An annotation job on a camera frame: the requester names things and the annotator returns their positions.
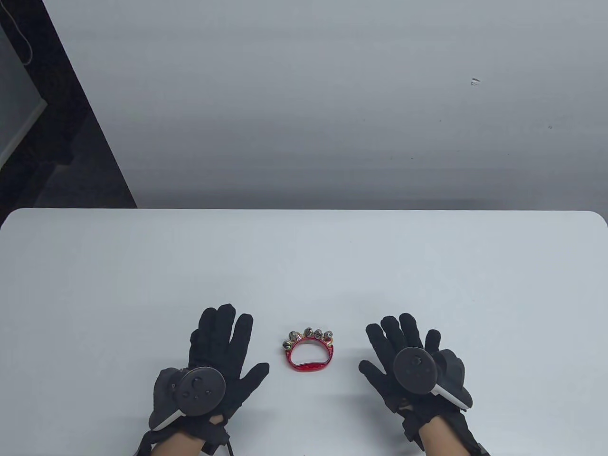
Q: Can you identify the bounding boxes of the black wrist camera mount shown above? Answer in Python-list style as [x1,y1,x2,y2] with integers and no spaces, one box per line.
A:
[135,414,229,456]
[401,411,490,456]

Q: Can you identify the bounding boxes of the person's right hand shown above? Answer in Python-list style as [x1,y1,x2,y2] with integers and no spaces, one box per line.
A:
[359,313,459,421]

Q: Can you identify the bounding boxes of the thin white cable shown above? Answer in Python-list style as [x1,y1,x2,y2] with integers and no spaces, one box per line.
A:
[0,7,33,65]

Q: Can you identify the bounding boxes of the black controller with white ring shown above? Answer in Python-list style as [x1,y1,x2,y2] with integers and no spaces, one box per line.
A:
[392,347,474,410]
[148,366,227,432]

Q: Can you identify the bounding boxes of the person's left forearm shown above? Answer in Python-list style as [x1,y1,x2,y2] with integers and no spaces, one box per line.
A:
[145,430,206,456]

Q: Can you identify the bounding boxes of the red handbell with silver bells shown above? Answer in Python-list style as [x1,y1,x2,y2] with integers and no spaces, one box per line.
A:
[282,326,335,374]

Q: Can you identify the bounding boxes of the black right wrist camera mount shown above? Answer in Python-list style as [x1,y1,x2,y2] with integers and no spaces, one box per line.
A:
[401,411,490,456]

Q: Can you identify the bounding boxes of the person's right forearm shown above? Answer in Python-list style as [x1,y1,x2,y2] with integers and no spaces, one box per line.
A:
[420,422,459,456]

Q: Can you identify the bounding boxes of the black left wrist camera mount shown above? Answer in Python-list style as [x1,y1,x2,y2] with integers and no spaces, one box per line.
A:
[135,414,229,456]

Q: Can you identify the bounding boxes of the pale grey cabinet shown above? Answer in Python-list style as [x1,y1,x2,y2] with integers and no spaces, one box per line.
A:
[0,24,48,168]

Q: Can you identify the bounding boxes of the person's left hand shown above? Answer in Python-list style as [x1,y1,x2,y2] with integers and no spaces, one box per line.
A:
[189,304,270,424]

